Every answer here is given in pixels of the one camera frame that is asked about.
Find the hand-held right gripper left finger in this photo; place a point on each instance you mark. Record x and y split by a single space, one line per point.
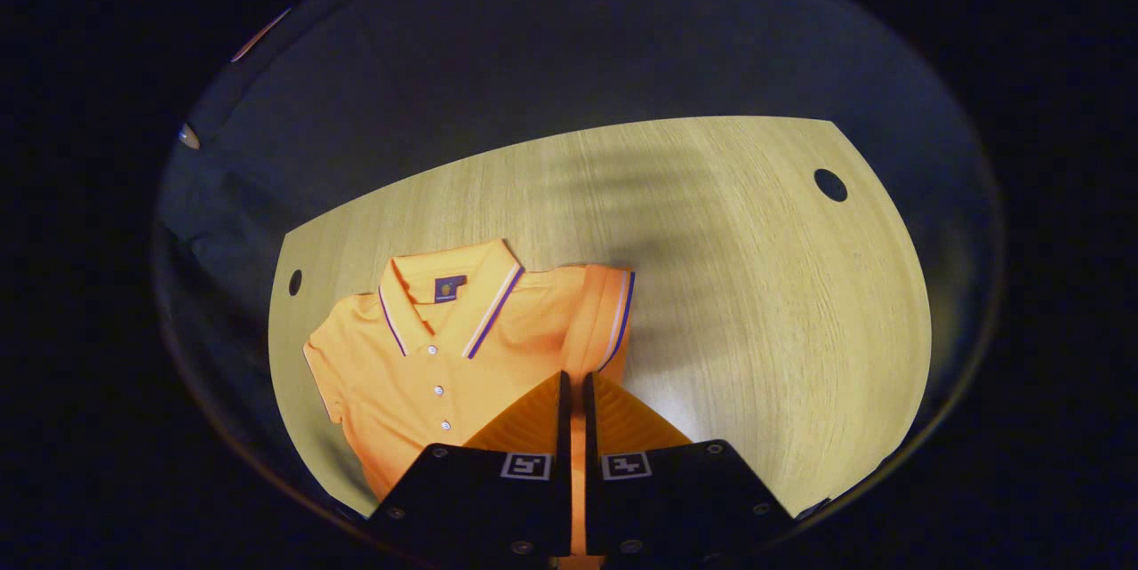
498 499

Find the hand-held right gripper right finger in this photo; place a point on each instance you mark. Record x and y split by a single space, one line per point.
667 499

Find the orange T-shirt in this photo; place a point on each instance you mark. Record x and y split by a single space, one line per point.
418 374

